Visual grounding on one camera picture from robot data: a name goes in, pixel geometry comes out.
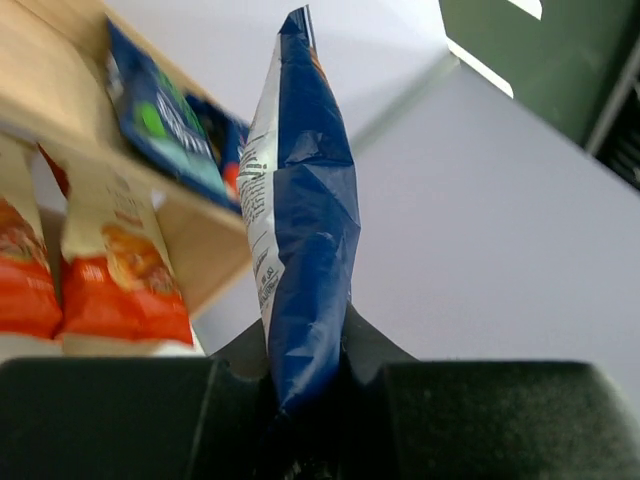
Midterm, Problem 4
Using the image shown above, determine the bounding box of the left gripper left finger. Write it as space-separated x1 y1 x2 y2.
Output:
1 324 275 479

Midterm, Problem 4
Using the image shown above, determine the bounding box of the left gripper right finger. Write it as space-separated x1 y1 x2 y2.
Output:
339 308 639 479

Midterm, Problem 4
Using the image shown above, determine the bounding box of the cassava chips bag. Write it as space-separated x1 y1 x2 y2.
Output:
41 151 193 345
1 136 62 339

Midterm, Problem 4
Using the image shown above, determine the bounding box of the blue Burts bag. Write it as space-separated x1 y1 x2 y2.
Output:
186 94 249 211
237 7 361 415

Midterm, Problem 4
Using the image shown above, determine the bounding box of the blue bag back side up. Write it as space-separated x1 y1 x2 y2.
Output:
105 21 229 205

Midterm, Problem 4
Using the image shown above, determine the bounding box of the wooden two-tier shelf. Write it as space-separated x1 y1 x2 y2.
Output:
0 0 254 359

